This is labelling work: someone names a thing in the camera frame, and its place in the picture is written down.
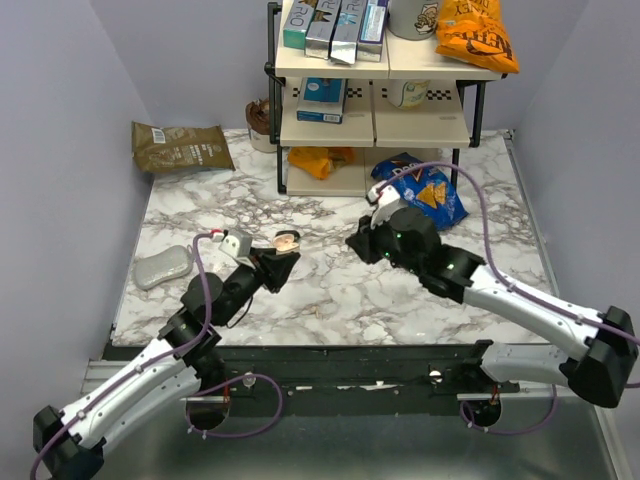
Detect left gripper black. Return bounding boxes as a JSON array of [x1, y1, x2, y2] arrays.
[[216, 247, 300, 328]]

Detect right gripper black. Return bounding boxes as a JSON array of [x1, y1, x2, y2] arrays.
[[345, 207, 423, 277]]

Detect beige earbud charging case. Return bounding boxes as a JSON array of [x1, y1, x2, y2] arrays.
[[272, 235, 300, 255]]

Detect black earbud charging case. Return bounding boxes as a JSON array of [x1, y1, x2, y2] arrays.
[[277, 230, 301, 242]]

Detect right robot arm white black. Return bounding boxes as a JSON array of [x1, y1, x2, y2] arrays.
[[345, 207, 639, 408]]

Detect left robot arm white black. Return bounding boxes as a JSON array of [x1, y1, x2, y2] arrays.
[[30, 236, 300, 479]]

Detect blue Doritos chip bag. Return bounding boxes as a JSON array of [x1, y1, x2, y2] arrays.
[[371, 152, 468, 231]]

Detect small orange snack bag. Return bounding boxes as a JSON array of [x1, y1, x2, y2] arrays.
[[287, 147, 356, 180]]

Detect white green cup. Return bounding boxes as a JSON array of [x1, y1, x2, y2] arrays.
[[387, 79, 430, 110]]

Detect white cup brown contents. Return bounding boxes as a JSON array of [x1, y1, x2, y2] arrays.
[[245, 99, 277, 153]]

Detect blue box middle shelf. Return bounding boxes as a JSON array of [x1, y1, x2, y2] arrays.
[[296, 77, 347, 124]]

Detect brown coffee bag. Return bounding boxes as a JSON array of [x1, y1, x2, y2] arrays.
[[131, 122, 235, 174]]

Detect blue white toothpaste box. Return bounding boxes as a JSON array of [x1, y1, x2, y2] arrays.
[[356, 0, 388, 62]]

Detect silver toothpaste box left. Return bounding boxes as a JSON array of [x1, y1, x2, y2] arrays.
[[304, 0, 341, 60]]

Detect orange chip bag top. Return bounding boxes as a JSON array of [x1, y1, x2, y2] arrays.
[[435, 0, 520, 74]]

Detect white mug with cartoon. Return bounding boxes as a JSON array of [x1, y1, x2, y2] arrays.
[[388, 0, 442, 41]]

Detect teal toothpaste box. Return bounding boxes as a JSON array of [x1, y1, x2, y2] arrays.
[[282, 0, 317, 50]]

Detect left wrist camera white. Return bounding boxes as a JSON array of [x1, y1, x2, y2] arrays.
[[219, 229, 253, 261]]

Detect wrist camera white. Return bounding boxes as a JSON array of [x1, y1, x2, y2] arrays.
[[366, 182, 406, 228], [219, 229, 253, 261]]

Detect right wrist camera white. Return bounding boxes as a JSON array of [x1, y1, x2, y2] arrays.
[[366, 182, 406, 228]]

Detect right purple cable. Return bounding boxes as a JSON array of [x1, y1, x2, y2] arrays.
[[377, 161, 640, 435]]

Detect purple cable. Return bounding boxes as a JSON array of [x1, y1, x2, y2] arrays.
[[29, 230, 285, 480], [377, 161, 640, 435]]

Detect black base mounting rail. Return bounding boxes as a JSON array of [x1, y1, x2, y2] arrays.
[[122, 341, 519, 424]]

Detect beige shelf rack black frame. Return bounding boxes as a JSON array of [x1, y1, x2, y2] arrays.
[[264, 1, 502, 196]]

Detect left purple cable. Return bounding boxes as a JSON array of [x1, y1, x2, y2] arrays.
[[29, 230, 285, 480]]

